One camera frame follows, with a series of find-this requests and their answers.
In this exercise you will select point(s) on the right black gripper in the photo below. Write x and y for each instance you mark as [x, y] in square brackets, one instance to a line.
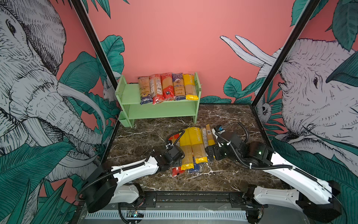
[216, 148]

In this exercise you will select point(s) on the red yellow spaghetti pack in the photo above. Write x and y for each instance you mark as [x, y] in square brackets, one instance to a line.
[167, 86]

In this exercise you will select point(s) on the yellow Pastatime spaghetti pack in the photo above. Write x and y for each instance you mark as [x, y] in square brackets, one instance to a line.
[197, 144]

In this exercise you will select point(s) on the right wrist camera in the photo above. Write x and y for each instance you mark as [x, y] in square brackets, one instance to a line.
[219, 129]

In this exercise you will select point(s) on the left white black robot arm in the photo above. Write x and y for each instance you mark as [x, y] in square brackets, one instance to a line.
[113, 184]

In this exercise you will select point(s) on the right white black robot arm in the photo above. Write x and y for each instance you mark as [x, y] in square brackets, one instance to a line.
[315, 198]

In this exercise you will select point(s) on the white perforated strip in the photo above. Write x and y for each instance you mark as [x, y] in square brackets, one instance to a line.
[181, 215]

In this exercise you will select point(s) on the yellow spaghetti pack white label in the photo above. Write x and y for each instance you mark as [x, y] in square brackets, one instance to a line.
[210, 137]

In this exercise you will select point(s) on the yellow spaghetti pack top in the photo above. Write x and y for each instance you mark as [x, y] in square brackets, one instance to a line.
[190, 87]

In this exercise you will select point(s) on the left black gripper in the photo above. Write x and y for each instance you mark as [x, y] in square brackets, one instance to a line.
[178, 163]

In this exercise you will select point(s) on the blue white label spaghetti pack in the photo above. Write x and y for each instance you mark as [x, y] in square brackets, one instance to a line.
[204, 137]

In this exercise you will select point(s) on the green wooden two-tier shelf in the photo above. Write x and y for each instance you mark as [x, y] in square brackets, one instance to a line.
[128, 96]

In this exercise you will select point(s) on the blue Ankara spaghetti pack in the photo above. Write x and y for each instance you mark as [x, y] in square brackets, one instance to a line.
[179, 88]

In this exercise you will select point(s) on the yellow spaghetti pack barcode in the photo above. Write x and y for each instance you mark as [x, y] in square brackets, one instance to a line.
[185, 145]

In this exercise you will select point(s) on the blue spaghetti pack underneath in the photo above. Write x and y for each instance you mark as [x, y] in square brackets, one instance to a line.
[194, 170]

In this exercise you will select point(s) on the right black frame post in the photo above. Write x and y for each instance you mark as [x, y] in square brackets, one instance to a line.
[299, 26]

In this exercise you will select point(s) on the blue yellow spaghetti pack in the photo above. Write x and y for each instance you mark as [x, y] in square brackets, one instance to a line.
[145, 90]

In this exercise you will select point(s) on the red spaghetti pack white label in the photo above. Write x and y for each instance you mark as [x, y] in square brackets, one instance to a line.
[156, 89]

